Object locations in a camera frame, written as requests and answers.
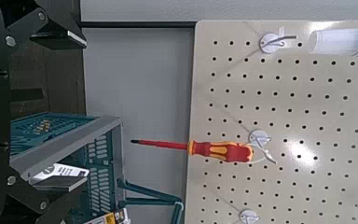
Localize white packaged card black print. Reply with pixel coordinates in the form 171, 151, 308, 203
30, 162, 90, 185

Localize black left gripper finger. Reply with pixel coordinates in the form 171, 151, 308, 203
7, 0, 89, 50
7, 167, 90, 224

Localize white pegboard hook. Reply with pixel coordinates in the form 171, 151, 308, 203
248, 129, 278, 165
258, 26, 298, 54
239, 208, 261, 224

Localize blue grey folding crate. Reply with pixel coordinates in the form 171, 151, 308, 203
9, 112, 128, 224

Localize yellow tool in blister pack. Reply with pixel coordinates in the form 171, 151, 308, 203
83, 207, 131, 224

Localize beige perforated pegboard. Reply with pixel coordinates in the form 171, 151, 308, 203
185, 20, 358, 224

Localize blue crate carry handle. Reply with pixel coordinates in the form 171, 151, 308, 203
116, 177, 185, 224

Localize white partition panel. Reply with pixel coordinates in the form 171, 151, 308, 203
79, 0, 358, 22

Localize red yellow insulated screwdriver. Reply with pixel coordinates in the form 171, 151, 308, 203
130, 138, 255, 163

